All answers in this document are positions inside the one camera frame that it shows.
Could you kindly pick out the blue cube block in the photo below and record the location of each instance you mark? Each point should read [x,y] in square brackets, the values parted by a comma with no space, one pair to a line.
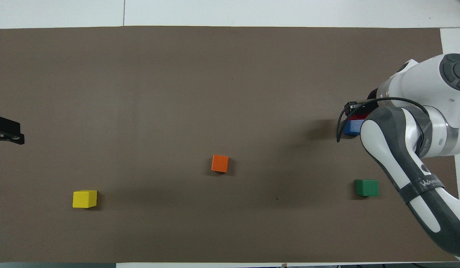
[352,127]

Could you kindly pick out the orange cube block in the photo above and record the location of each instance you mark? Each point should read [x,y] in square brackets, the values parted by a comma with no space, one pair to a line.
[219,163]

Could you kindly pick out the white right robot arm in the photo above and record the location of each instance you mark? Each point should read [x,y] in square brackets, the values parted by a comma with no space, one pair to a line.
[419,149]

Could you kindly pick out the red cube block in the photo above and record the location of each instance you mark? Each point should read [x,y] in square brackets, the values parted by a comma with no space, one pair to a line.
[358,117]

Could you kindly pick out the yellow cube block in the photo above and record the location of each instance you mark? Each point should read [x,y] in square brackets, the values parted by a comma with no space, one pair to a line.
[84,199]

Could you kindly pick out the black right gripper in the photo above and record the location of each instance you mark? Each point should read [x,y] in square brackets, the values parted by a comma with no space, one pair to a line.
[373,94]

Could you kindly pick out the green cube block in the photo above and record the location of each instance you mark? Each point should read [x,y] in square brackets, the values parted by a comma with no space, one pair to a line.
[367,187]

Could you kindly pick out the brown table mat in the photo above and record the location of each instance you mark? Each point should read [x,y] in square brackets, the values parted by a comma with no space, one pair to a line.
[177,74]

